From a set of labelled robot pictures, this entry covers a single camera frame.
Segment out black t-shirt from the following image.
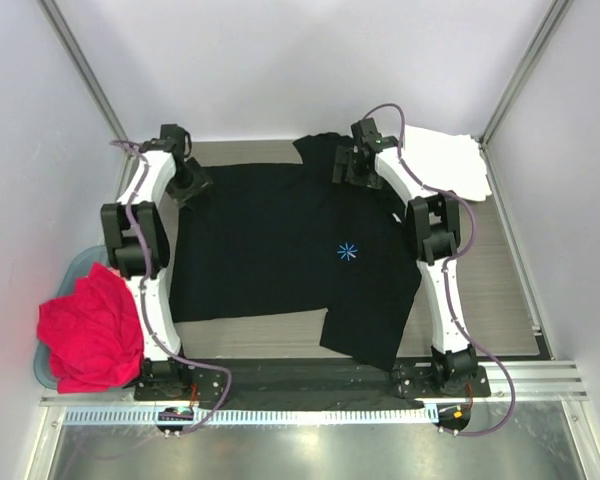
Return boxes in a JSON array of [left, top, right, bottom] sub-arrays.
[[170, 133, 421, 371]]

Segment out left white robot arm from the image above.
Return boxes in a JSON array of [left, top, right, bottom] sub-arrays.
[[100, 124, 212, 400]]

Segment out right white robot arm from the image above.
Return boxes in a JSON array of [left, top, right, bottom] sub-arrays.
[[332, 115, 478, 396]]

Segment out blue plastic basket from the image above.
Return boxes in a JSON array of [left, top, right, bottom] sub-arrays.
[[31, 243, 146, 392]]

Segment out red t-shirt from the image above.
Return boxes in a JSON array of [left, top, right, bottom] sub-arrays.
[[35, 261, 145, 395]]

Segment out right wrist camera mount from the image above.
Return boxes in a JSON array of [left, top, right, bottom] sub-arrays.
[[351, 118, 399, 152]]

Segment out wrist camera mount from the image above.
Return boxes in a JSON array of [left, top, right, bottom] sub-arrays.
[[351, 118, 399, 152], [160, 123, 192, 158]]

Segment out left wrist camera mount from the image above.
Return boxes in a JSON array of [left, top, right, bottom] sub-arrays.
[[160, 123, 192, 158]]

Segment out left aluminium frame post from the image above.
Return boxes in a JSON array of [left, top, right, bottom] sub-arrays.
[[36, 0, 128, 140]]

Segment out aluminium frame post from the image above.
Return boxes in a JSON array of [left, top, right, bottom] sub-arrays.
[[36, 0, 128, 140], [478, 0, 579, 147]]

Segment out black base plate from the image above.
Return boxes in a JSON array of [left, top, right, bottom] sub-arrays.
[[128, 358, 491, 405]]

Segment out slotted cable duct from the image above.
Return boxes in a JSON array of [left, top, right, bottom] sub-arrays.
[[64, 404, 439, 427]]

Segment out right aluminium frame post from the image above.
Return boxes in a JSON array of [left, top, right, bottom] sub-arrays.
[[478, 0, 579, 147]]

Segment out aluminium rail bracket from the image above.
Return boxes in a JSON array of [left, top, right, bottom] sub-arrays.
[[479, 360, 588, 402]]

